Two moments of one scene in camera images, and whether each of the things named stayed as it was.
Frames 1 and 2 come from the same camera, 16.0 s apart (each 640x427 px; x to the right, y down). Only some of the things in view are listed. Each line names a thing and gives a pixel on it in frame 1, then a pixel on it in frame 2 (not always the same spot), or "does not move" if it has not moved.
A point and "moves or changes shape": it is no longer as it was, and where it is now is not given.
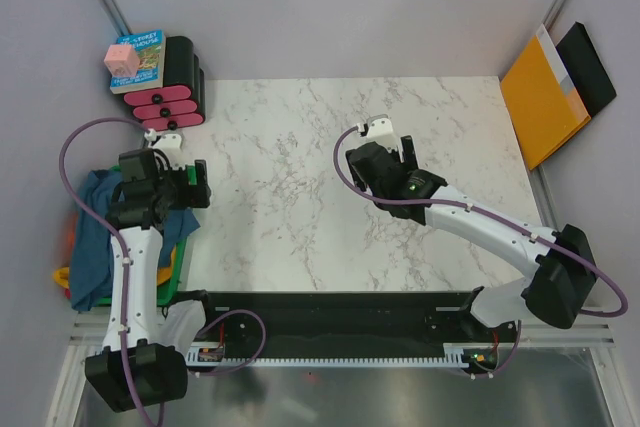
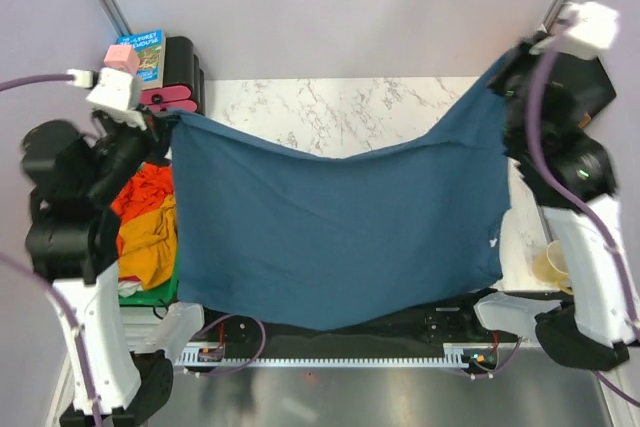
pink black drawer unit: [181, 102] does not move
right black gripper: [410, 161] -> [519, 57]
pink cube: [122, 60] does not move
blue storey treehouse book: [151, 48] does not move
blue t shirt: [92, 267] moves or changes shape
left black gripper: [193, 196] -> [156, 135]
